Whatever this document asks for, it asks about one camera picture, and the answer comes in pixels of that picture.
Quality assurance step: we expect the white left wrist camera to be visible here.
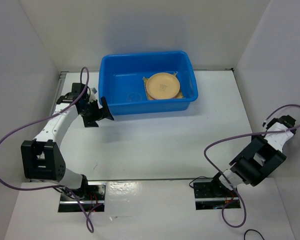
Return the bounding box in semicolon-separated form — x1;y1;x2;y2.
87;87;98;103

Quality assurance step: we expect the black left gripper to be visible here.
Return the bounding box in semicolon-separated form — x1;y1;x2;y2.
79;96;114;128

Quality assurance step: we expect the black cable on floor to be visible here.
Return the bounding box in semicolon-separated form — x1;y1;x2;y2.
243;228;266;240

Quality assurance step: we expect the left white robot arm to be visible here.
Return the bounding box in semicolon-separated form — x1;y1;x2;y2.
20;83;114;200

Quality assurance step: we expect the blue plastic bin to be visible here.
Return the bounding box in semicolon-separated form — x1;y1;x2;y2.
98;51;199;116

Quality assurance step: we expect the beige plastic plate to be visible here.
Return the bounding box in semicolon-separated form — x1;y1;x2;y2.
146;71;181;101

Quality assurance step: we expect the clear plastic cup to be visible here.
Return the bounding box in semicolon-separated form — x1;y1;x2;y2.
126;92;143;103

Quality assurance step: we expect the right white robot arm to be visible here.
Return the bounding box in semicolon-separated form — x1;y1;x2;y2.
79;119;286;199

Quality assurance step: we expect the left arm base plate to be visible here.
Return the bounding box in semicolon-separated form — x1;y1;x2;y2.
56;181;107;213

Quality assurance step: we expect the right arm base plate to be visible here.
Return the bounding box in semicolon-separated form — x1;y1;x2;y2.
188;176;241;210

